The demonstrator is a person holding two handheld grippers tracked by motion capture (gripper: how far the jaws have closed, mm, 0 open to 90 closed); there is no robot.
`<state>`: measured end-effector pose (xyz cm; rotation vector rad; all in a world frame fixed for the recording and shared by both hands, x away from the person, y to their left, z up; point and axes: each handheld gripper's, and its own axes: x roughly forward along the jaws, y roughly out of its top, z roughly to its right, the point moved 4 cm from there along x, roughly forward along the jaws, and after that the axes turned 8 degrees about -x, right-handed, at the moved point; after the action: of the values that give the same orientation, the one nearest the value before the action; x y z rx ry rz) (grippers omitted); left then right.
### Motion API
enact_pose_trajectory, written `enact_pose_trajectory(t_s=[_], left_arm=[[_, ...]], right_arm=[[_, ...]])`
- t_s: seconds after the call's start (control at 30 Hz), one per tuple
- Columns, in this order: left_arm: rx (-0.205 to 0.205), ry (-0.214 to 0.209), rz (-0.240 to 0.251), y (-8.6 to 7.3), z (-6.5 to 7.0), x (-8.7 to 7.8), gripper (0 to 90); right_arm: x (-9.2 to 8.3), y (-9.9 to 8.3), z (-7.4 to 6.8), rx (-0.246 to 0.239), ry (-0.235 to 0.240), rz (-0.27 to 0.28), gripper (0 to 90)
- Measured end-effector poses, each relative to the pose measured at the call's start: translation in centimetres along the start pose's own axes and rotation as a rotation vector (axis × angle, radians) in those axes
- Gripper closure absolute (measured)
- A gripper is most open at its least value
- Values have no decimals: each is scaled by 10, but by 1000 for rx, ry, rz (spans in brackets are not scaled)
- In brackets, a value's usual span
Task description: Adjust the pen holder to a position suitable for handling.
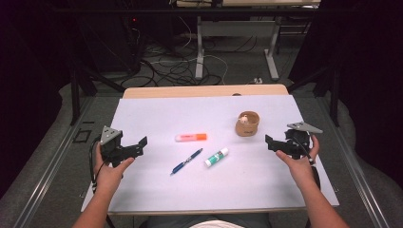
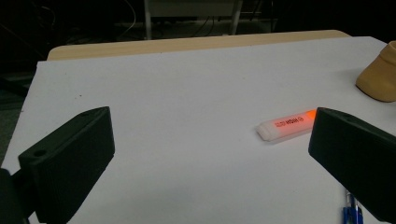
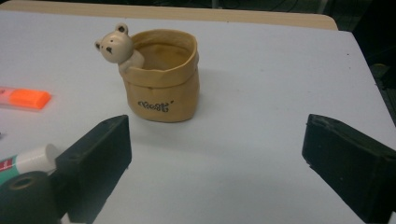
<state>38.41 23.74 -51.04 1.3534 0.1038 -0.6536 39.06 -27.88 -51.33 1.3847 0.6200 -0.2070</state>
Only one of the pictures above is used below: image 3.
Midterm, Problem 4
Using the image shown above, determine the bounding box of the white table mat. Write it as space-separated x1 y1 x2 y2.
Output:
0 8 396 224

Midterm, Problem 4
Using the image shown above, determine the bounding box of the brown tape roll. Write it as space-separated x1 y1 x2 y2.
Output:
94 21 201 123

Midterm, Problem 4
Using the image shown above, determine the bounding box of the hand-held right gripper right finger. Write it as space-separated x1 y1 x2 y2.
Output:
301 113 396 224

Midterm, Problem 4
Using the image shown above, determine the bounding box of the white green glue stick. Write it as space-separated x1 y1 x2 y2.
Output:
0 143 61 187

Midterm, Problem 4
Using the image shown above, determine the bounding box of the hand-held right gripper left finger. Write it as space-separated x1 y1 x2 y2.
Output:
50 114 133 224

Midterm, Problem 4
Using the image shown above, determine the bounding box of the orange highlighter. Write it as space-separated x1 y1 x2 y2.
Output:
0 86 52 112

